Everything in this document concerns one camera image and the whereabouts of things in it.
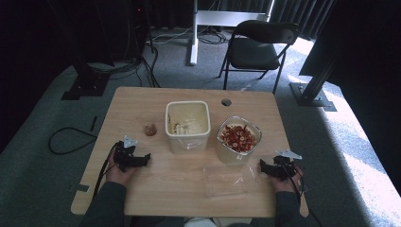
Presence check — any left hand-held gripper cable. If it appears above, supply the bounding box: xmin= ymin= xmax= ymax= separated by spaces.
xmin=92 ymin=141 xmax=123 ymax=199

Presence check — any bundle of floor cables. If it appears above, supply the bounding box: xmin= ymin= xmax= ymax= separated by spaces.
xmin=87 ymin=18 xmax=163 ymax=89

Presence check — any hand-held gripper cable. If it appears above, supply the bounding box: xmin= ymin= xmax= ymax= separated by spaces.
xmin=92 ymin=141 xmax=123 ymax=199
xmin=278 ymin=156 xmax=323 ymax=227

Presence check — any black cable loop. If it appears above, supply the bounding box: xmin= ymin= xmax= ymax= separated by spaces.
xmin=47 ymin=126 xmax=98 ymax=156

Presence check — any right hand-held gripper cable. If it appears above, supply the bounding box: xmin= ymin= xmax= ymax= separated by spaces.
xmin=278 ymin=156 xmax=323 ymax=227

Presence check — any person's left hand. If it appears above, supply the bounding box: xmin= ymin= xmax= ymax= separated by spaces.
xmin=105 ymin=150 xmax=140 ymax=188

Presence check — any black stand with flat base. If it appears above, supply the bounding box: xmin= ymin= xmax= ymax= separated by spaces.
xmin=61 ymin=46 xmax=115 ymax=101

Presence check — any clear container of dried chillies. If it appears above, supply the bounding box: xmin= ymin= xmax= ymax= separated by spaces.
xmin=216 ymin=115 xmax=263 ymax=166

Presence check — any cream plastic bin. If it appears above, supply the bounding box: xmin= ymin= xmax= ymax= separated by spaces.
xmin=165 ymin=100 xmax=212 ymax=156

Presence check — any small brown object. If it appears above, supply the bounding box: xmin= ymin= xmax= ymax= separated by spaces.
xmin=136 ymin=111 xmax=159 ymax=137

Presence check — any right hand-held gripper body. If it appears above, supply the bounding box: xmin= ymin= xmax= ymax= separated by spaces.
xmin=268 ymin=148 xmax=303 ymax=183

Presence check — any black metal post with base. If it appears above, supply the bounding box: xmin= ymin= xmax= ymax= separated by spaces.
xmin=288 ymin=46 xmax=339 ymax=113

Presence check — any white desk frame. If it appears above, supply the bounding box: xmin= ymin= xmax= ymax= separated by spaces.
xmin=188 ymin=0 xmax=276 ymax=66

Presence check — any black folding chair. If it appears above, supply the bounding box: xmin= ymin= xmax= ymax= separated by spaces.
xmin=218 ymin=19 xmax=301 ymax=95

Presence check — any person's right hand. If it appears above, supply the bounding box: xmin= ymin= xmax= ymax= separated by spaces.
xmin=268 ymin=166 xmax=305 ymax=194

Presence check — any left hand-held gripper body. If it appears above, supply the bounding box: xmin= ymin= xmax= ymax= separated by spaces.
xmin=113 ymin=135 xmax=147 ymax=173

